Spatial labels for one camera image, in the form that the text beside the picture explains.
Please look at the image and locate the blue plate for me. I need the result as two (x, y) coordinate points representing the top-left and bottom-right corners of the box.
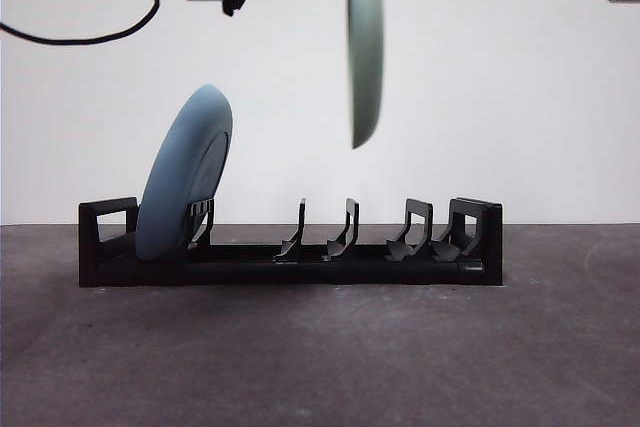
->
(135, 84), (236, 264)

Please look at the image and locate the black plate rack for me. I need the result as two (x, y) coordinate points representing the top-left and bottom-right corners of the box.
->
(77, 195), (505, 288)

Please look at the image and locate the green plate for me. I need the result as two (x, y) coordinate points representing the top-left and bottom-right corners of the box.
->
(346, 0), (387, 151)

